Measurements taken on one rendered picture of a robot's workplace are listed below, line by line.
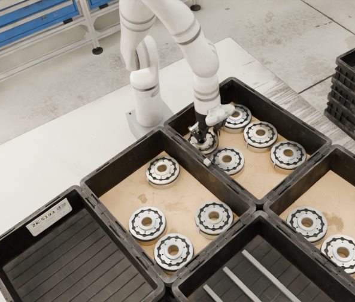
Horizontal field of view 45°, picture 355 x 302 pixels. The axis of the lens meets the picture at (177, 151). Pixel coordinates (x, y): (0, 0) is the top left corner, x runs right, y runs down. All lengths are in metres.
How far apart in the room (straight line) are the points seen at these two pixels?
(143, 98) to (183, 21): 0.44
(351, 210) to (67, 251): 0.77
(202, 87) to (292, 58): 1.85
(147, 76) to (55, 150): 0.49
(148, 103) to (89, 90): 1.53
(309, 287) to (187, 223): 0.35
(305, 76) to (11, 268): 2.11
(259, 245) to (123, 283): 0.36
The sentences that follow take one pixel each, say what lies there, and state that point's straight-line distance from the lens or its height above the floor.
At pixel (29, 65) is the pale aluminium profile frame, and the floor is 0.13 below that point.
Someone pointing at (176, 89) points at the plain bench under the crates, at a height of 0.70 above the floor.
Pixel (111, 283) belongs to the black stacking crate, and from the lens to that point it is 1.15.
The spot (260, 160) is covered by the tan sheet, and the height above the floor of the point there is 0.83.
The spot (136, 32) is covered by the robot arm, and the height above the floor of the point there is 1.23.
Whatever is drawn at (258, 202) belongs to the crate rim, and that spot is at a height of 0.93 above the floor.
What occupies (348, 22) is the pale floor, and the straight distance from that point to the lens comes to 3.30.
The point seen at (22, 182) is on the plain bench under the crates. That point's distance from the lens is 1.58.
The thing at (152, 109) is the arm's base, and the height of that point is 0.87.
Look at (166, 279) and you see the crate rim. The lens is 1.02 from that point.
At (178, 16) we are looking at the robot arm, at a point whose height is 1.32.
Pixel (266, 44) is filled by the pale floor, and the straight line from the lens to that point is 3.05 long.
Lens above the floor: 1.87
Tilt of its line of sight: 51 degrees down
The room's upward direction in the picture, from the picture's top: 10 degrees counter-clockwise
